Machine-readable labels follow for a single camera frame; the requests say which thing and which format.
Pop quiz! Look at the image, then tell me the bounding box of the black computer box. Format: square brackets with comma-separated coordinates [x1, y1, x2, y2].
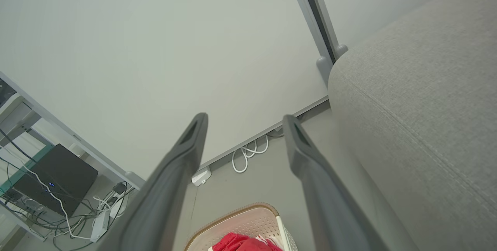
[12, 144, 99, 217]

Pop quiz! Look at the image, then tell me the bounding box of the red cloth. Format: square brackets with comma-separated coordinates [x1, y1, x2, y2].
[212, 232, 283, 251]

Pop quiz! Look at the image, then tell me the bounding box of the white perforated laundry basket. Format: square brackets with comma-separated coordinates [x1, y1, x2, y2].
[184, 203, 297, 251]

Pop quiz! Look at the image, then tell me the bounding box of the thin white cable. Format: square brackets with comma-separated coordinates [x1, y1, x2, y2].
[0, 145, 93, 241]

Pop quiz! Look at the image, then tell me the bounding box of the grey metal rack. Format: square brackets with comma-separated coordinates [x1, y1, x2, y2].
[0, 71, 146, 242]

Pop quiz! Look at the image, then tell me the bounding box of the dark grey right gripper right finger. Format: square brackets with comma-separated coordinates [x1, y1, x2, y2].
[282, 114, 389, 251]

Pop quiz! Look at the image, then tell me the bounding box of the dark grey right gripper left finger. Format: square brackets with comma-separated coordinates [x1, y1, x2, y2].
[97, 112, 209, 251]

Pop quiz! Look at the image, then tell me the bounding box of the grey baseboard strip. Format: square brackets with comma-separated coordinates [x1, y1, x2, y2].
[198, 96, 330, 170]

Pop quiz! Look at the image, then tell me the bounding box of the thick white coiled cable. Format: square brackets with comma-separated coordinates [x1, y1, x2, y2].
[232, 134, 269, 174]

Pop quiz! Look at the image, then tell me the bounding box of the grey metal post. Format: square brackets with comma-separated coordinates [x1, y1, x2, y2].
[285, 0, 349, 84]

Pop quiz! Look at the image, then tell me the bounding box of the white power strip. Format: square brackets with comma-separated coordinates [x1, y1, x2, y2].
[90, 210, 110, 243]

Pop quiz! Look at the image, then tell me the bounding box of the grey fabric sofa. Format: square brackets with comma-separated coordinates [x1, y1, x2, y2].
[328, 0, 497, 251]

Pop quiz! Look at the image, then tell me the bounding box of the white cloth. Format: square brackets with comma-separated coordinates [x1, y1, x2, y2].
[256, 235, 282, 249]

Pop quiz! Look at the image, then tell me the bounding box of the white power adapter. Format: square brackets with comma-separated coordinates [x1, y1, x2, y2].
[191, 166, 212, 187]

